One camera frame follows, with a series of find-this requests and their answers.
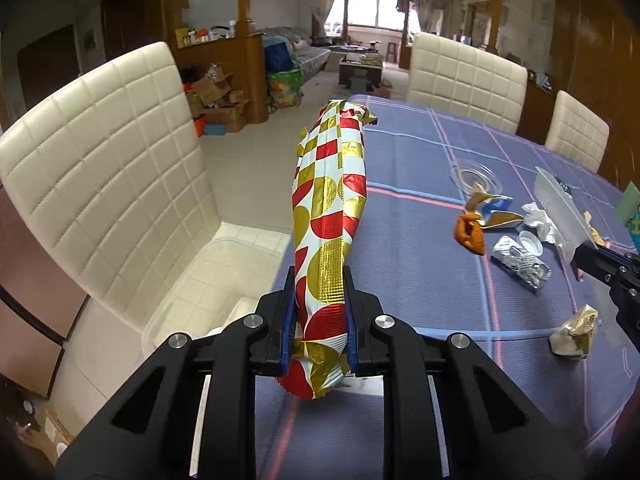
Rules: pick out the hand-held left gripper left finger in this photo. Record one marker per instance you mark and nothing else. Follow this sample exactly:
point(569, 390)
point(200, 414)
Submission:
point(287, 325)

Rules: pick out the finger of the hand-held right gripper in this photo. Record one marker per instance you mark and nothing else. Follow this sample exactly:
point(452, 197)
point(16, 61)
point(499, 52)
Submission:
point(631, 260)
point(597, 262)

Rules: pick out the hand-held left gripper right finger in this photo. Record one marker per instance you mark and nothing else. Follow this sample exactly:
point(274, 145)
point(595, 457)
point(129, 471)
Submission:
point(350, 330)

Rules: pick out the translucent white plastic bag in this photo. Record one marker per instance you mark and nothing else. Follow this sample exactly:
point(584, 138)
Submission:
point(562, 215)

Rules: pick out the small clear plastic cup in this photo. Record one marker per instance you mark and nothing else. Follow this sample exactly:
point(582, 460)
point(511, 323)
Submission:
point(530, 242)

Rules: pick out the clear plastic storage bin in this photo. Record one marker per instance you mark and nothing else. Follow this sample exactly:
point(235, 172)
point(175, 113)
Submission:
point(200, 300)

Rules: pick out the red gold checkered foil wrapper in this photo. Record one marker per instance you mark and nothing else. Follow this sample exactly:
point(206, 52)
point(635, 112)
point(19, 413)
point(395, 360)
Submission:
point(325, 220)

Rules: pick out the green printed card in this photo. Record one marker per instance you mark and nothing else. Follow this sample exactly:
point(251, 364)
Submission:
point(631, 205)

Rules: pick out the cream gold snack wrapper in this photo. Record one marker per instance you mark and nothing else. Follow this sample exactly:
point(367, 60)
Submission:
point(575, 335)

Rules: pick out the white crumpled tissue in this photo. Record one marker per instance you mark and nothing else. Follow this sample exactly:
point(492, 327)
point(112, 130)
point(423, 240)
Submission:
point(542, 220)

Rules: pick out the silver foil wrapper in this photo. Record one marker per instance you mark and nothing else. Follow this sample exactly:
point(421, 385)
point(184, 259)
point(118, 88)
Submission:
point(520, 265)

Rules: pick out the blue plaid tablecloth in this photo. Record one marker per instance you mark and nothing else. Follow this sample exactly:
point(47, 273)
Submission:
point(410, 260)

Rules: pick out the blue gold torn wrapper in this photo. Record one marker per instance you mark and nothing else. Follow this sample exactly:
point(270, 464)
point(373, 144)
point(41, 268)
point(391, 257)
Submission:
point(500, 219)

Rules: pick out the blue white crumpled wrapper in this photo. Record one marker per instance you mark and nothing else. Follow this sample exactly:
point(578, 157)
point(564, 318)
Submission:
point(500, 203)

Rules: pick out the orange crumpled wrapper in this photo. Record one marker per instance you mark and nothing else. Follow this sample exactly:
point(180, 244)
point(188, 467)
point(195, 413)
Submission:
point(470, 235)

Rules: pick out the narrow white quilted chair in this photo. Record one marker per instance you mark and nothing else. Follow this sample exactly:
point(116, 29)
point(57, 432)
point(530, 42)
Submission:
point(575, 130)

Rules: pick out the clear plastic lid on table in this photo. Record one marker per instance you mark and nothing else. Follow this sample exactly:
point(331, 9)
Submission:
point(475, 172)

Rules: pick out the wooden sideboard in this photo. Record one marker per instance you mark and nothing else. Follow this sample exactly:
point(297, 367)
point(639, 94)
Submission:
point(536, 110)

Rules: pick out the small blue box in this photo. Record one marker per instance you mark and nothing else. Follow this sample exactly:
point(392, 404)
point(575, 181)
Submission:
point(216, 129)

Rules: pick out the orange floor box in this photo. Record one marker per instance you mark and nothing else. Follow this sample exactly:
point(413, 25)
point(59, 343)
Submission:
point(199, 126)

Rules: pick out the open cardboard box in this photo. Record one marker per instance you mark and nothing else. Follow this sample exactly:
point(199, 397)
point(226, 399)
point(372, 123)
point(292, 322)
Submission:
point(227, 115)
point(212, 90)

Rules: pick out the wide white quilted chair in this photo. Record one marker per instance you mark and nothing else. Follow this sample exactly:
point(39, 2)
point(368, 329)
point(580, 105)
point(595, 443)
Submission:
point(465, 80)

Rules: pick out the colourful printed bag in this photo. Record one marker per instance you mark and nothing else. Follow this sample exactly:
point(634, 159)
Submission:
point(285, 90)

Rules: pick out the curved wooden partition counter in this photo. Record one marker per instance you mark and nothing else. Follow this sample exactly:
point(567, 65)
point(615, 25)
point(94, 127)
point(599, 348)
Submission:
point(240, 80)

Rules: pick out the large white quilted chair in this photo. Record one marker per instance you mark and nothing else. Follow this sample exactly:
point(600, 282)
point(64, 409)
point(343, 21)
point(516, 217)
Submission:
point(100, 160)

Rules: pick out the brown glossy cabinet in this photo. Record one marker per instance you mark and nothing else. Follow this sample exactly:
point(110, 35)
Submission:
point(35, 300)

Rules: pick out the dark coffee table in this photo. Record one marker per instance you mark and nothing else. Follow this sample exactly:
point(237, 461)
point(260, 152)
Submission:
point(360, 67)

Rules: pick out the flat cardboard box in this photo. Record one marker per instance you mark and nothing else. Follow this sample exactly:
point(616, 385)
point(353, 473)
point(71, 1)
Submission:
point(45, 435)

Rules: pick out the dark blue bag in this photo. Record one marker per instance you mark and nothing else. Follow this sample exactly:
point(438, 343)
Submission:
point(279, 57)

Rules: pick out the grey sofa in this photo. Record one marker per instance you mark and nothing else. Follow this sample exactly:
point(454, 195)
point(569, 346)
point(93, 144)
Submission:
point(310, 57)

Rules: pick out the wooden stool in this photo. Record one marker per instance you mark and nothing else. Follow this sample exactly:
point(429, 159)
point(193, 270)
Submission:
point(391, 49)

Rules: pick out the row of bottles and jars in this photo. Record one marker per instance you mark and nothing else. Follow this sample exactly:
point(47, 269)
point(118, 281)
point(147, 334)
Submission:
point(200, 36)

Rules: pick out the patterned curtain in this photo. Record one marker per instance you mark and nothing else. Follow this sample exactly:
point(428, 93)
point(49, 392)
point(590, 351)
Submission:
point(320, 5)

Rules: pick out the bright window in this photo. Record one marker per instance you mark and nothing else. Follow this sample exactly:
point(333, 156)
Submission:
point(375, 7)

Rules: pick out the dark wooden door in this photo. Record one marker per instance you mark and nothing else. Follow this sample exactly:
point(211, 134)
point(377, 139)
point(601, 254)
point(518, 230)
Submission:
point(47, 65)

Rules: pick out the small framed wall picture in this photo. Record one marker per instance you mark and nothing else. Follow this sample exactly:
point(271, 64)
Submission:
point(90, 39)

